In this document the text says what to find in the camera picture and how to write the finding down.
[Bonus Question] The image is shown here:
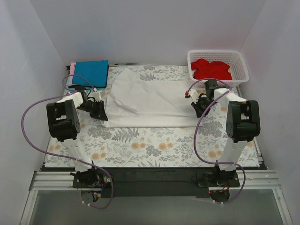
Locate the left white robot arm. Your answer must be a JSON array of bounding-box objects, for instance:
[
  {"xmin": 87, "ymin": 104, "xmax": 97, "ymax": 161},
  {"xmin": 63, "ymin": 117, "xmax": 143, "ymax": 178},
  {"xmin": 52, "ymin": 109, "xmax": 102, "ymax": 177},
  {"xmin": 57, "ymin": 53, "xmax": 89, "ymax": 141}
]
[{"xmin": 46, "ymin": 86, "xmax": 108, "ymax": 188}]

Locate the red t shirt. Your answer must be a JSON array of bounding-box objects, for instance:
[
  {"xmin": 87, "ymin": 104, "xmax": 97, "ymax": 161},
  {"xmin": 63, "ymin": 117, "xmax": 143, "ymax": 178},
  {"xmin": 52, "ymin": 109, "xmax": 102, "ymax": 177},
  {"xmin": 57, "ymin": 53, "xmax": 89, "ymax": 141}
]
[{"xmin": 191, "ymin": 59, "xmax": 232, "ymax": 81}]

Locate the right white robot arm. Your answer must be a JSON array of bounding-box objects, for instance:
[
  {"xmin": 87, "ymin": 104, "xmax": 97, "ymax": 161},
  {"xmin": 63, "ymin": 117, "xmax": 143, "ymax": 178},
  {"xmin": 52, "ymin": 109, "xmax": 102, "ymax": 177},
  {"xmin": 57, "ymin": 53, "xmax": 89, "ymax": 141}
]
[{"xmin": 185, "ymin": 79, "xmax": 261, "ymax": 186}]

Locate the aluminium mounting rail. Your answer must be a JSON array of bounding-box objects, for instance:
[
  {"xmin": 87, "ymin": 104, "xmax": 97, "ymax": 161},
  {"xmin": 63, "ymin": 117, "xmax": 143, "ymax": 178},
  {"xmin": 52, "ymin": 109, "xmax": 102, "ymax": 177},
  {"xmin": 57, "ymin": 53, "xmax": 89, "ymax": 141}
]
[{"xmin": 30, "ymin": 170, "xmax": 281, "ymax": 191}]

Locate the blue folded t shirt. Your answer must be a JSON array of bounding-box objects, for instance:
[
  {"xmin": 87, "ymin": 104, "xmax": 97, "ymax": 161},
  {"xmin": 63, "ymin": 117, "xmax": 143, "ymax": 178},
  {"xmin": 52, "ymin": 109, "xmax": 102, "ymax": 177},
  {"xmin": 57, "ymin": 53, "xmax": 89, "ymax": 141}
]
[{"xmin": 71, "ymin": 60, "xmax": 110, "ymax": 88}]

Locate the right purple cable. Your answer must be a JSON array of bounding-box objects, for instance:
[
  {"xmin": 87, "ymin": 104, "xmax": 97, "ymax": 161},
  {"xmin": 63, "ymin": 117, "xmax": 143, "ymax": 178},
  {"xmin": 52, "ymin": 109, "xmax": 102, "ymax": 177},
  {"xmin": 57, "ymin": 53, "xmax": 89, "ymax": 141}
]
[{"xmin": 184, "ymin": 79, "xmax": 247, "ymax": 205}]

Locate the floral table mat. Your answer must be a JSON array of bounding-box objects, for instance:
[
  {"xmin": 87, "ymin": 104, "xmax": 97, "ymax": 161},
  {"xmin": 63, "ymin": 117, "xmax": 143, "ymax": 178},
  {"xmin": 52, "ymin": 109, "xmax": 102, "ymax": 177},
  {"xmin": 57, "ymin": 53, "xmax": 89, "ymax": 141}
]
[{"xmin": 44, "ymin": 66, "xmax": 263, "ymax": 168}]

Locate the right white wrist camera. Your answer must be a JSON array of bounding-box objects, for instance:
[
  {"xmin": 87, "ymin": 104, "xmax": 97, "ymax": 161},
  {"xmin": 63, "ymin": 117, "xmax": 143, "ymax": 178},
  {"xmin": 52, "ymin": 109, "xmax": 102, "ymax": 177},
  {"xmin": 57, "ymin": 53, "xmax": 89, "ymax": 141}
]
[{"xmin": 187, "ymin": 89, "xmax": 200, "ymax": 104}]

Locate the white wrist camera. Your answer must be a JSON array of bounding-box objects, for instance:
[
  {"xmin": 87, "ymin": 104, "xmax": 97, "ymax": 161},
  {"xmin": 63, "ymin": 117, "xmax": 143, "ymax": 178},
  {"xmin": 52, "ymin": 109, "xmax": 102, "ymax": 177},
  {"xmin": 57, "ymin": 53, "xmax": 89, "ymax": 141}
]
[
  {"xmin": 93, "ymin": 91, "xmax": 101, "ymax": 102},
  {"xmin": 187, "ymin": 89, "xmax": 200, "ymax": 104}
]

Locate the teal folded t shirt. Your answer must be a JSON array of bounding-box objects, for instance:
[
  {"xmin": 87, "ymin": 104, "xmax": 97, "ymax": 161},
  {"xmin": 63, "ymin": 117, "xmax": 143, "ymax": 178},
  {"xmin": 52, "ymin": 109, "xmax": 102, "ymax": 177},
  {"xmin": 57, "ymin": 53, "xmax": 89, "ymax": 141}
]
[{"xmin": 67, "ymin": 76, "xmax": 107, "ymax": 89}]

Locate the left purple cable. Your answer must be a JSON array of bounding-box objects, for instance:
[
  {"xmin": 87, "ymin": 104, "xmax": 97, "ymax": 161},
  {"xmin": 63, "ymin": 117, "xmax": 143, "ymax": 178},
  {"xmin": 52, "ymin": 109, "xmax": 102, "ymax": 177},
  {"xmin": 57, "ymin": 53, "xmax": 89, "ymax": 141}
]
[{"xmin": 21, "ymin": 75, "xmax": 114, "ymax": 210}]

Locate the white t shirt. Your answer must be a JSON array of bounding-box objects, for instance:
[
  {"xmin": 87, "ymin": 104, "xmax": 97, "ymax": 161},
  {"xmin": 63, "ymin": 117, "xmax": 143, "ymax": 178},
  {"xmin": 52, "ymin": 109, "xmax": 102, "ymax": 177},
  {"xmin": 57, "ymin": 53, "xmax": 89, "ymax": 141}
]
[{"xmin": 102, "ymin": 68, "xmax": 198, "ymax": 128}]

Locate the pink folded t shirt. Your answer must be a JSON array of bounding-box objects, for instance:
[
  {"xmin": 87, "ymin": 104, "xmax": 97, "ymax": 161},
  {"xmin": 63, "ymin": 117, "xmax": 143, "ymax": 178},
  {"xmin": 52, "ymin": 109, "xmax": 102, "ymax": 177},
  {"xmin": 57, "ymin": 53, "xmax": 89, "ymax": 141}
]
[{"xmin": 69, "ymin": 62, "xmax": 76, "ymax": 85}]

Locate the purple cable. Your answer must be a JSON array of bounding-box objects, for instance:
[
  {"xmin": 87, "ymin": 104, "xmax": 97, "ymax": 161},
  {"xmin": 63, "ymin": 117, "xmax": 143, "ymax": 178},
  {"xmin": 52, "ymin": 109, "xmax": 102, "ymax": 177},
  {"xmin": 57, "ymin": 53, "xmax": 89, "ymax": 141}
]
[
  {"xmin": 21, "ymin": 75, "xmax": 114, "ymax": 210},
  {"xmin": 184, "ymin": 79, "xmax": 247, "ymax": 205}
]

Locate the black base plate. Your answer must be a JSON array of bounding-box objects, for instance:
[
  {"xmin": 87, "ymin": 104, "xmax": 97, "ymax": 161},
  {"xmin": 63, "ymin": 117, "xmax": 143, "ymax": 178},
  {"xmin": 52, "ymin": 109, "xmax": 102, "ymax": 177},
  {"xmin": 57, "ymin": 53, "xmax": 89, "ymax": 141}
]
[{"xmin": 71, "ymin": 167, "xmax": 242, "ymax": 198}]

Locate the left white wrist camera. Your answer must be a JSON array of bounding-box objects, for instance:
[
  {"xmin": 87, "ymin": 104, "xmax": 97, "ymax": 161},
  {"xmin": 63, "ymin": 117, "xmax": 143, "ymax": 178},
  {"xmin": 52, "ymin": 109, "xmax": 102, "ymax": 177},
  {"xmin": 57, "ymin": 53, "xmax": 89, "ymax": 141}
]
[{"xmin": 93, "ymin": 91, "xmax": 101, "ymax": 102}]

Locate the white plastic basket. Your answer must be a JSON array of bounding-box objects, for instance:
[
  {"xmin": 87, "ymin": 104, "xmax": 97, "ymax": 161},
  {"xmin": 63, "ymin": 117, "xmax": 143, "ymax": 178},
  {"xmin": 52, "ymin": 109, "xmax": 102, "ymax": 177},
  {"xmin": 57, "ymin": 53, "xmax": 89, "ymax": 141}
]
[{"xmin": 187, "ymin": 50, "xmax": 249, "ymax": 87}]

